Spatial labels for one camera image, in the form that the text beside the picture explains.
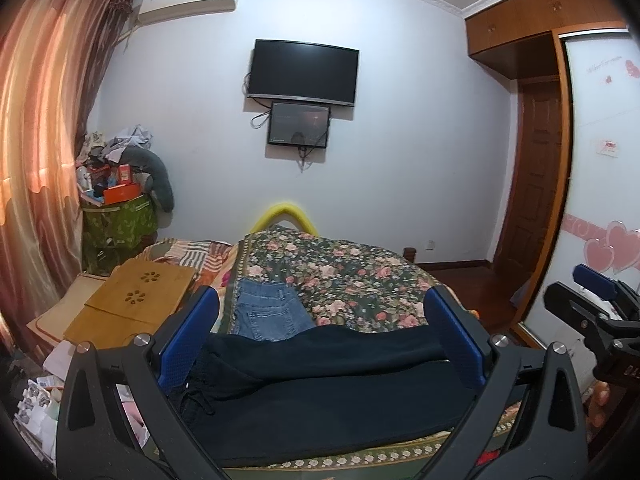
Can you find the pile of clothes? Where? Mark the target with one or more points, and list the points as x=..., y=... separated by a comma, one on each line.
x=97, y=146

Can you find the wooden overhead cabinet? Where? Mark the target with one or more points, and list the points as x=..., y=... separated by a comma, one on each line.
x=514, y=37

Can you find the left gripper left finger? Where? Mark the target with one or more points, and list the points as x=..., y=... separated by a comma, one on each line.
x=94, y=439

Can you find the wall mounted black television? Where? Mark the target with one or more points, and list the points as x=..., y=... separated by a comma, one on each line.
x=292, y=70

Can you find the folded blue jeans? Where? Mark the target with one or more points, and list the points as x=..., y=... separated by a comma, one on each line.
x=269, y=312

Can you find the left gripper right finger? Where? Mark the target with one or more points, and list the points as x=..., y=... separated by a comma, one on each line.
x=548, y=436

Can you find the dark teal fleece pants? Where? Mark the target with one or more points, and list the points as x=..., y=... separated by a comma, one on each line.
x=329, y=390

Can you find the grey neck pillow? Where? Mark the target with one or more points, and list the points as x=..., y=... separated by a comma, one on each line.
x=147, y=162

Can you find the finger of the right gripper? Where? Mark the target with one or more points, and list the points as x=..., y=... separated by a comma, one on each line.
x=599, y=284

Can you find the white sliding wardrobe door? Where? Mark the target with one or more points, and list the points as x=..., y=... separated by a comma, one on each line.
x=600, y=225

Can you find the striped patchwork bed sheet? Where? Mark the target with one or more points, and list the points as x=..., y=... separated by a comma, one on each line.
x=213, y=263

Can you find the small wall monitor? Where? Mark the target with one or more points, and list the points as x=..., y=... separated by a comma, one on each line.
x=298, y=125

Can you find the pink orange curtain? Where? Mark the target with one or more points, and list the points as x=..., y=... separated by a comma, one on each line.
x=54, y=55

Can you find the brown wooden door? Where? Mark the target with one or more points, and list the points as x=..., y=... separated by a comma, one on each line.
x=536, y=169

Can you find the wooden laptop tray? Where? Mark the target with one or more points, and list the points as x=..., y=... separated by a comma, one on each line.
x=137, y=298

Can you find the floral bedspread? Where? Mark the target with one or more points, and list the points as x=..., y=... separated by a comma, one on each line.
x=366, y=288

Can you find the orange red box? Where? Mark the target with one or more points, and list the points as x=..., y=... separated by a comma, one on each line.
x=121, y=193

